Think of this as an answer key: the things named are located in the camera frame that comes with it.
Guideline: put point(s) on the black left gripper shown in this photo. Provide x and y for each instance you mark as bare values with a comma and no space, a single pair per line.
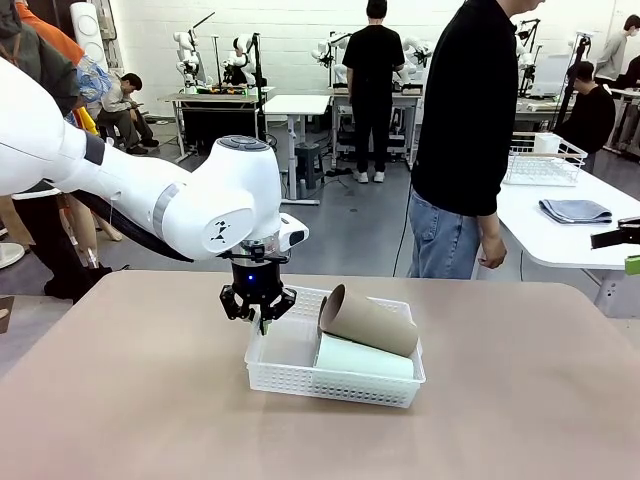
256,277

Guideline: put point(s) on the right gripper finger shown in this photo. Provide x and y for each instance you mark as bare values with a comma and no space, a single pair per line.
633,265
625,237

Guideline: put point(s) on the blue cleaning cloth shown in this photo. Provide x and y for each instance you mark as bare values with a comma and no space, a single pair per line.
575,211

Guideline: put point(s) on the brown cup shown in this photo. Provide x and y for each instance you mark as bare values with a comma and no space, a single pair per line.
375,325

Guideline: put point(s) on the pale green cup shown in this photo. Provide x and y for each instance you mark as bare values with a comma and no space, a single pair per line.
365,362

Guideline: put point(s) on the white perforated plastic basket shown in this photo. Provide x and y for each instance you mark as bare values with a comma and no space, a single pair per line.
350,392

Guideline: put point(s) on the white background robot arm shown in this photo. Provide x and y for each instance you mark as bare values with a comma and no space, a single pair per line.
187,60
332,50
525,60
417,50
239,62

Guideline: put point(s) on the person's right forearm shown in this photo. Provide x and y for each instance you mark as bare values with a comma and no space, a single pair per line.
489,226

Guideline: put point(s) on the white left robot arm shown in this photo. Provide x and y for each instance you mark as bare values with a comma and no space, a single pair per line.
150,190

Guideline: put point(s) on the person's right hand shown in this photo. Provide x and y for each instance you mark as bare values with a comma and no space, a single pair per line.
494,252

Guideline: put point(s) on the white side table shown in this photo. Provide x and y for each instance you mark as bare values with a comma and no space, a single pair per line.
560,240

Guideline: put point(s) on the white cup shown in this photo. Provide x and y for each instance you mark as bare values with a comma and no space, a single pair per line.
547,144

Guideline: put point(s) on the person in black sweater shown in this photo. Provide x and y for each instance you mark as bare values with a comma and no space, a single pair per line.
595,115

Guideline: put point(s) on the white height-adjustable table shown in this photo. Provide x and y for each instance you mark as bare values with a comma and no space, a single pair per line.
627,95

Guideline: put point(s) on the grey plastic stool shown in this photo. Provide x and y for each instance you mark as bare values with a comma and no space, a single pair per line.
309,165

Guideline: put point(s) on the black pole stand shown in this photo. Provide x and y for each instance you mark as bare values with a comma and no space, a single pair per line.
575,75

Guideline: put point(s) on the person in grey hoodie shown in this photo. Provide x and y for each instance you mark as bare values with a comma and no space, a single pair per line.
617,50

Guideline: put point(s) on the person in black shirt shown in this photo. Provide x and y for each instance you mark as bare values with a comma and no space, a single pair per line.
465,125

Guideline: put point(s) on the white desk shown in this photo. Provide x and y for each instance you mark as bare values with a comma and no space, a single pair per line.
295,107

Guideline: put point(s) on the black tripod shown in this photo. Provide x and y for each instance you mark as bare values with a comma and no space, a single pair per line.
531,55

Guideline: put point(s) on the grey work table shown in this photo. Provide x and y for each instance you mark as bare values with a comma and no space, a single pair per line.
215,97

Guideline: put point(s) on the seated person in beige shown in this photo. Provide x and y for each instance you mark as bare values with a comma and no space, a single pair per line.
122,102

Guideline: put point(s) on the brown flat board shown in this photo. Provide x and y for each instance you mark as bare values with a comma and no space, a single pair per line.
6,315

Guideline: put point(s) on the white round fan base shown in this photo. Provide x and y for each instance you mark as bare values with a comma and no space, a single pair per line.
10,255

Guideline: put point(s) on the standing person in black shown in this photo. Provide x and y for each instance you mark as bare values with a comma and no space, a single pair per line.
372,75

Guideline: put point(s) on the blue patterned garment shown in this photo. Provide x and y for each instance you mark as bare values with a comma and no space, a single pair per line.
95,82

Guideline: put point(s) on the white tower panel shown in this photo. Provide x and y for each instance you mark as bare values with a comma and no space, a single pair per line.
89,30

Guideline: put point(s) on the person in dark jacket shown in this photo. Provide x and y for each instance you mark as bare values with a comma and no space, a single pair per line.
45,60

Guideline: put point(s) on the person in orange jacket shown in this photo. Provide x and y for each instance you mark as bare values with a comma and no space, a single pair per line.
60,42

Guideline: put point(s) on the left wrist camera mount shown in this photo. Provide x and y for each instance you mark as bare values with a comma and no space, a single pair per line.
255,252

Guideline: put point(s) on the metal frame robot table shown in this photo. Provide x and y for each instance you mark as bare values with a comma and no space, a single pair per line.
410,97

